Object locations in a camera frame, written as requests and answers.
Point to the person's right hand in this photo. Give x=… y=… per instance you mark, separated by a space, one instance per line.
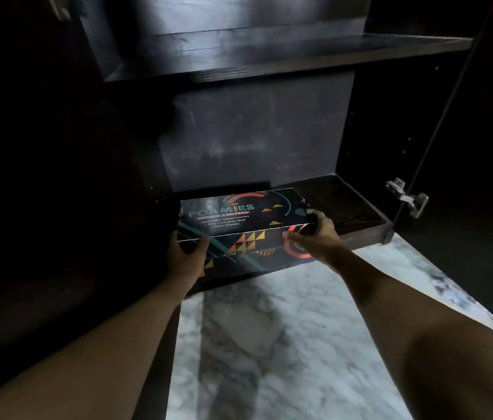
x=323 y=244

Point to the person's left hand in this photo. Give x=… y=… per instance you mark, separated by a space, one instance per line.
x=185 y=266

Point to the black patterned shoe box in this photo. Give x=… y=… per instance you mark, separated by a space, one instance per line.
x=237 y=214

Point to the dark wooden cabinet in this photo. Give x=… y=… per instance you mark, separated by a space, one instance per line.
x=264 y=126

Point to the dark wooden cabinet door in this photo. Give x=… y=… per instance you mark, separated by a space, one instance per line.
x=483 y=214
x=32 y=214

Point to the person's left forearm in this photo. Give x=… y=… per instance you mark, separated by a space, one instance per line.
x=76 y=371

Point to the person's right forearm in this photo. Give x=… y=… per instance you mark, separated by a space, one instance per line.
x=426 y=345

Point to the silver metal cabinet hinge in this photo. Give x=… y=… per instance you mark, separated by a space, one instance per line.
x=59 y=6
x=413 y=201

